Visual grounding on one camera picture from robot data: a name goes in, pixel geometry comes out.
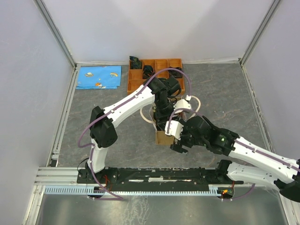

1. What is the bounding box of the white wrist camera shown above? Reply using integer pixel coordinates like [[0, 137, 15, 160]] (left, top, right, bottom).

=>
[[173, 95, 192, 114], [165, 120, 183, 140]]

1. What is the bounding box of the rolled dark sock right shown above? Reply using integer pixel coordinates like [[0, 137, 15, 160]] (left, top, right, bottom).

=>
[[168, 67, 183, 79]]

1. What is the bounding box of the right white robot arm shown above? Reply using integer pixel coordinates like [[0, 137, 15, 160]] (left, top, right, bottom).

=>
[[165, 116, 300, 202]]

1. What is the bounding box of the rolled dark sock top-left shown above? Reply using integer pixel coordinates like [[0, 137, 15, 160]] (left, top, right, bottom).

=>
[[129, 56, 143, 69]]

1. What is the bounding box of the blue patterned cloth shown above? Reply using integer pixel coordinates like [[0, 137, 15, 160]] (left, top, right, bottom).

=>
[[76, 66, 122, 90]]

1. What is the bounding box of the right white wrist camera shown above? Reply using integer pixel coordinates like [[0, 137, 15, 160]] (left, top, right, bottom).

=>
[[165, 120, 183, 140]]

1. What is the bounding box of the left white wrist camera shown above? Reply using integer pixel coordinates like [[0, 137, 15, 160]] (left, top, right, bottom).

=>
[[173, 95, 192, 114]]

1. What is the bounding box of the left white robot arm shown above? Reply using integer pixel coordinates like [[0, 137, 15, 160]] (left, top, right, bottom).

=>
[[87, 77, 181, 183]]

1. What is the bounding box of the light blue cable duct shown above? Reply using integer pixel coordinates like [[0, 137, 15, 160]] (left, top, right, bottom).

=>
[[44, 184, 222, 196]]

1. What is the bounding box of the orange wooden compartment tray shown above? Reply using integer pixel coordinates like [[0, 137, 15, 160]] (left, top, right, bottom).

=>
[[127, 58, 183, 95]]

